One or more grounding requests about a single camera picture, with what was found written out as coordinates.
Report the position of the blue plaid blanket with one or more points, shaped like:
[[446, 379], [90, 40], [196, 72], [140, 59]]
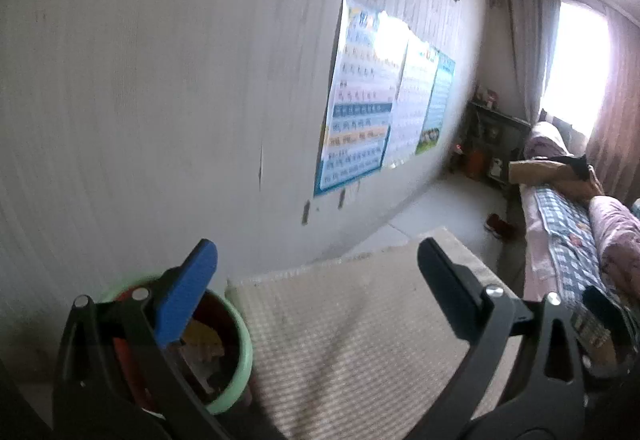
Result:
[[565, 240]]

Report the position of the brown coat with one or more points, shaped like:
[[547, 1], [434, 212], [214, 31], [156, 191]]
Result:
[[540, 169]]

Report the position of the dark shelf cabinet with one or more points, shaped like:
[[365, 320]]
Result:
[[500, 124]]

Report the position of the bright window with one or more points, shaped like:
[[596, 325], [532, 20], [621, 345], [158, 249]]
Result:
[[575, 69]]

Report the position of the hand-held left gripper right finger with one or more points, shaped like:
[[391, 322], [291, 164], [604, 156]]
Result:
[[450, 292]]

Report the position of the pink bed sheet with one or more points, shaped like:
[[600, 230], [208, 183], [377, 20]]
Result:
[[537, 245]]

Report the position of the green bin with red inside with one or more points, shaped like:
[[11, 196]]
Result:
[[235, 345]]

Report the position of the white chart wall poster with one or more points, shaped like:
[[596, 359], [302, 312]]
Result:
[[412, 104]]

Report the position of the striped beige tablecloth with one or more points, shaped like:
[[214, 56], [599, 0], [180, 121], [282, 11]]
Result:
[[350, 320]]

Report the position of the teal chart wall poster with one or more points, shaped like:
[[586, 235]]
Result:
[[440, 94]]

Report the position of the pink pillow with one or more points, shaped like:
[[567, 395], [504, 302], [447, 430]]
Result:
[[547, 142]]

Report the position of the yellow snack wrapper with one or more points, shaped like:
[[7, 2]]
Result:
[[200, 335]]

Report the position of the pink quilt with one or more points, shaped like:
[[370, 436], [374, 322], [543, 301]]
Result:
[[617, 240]]

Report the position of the red shoes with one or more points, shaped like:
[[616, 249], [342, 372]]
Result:
[[500, 226]]

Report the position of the sheer white curtain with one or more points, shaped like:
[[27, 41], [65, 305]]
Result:
[[530, 44]]

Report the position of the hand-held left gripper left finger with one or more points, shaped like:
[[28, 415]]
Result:
[[185, 295]]

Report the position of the orange container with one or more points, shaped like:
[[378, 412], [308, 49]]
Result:
[[475, 163]]

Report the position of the pink brown curtain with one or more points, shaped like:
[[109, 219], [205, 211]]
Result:
[[620, 119]]

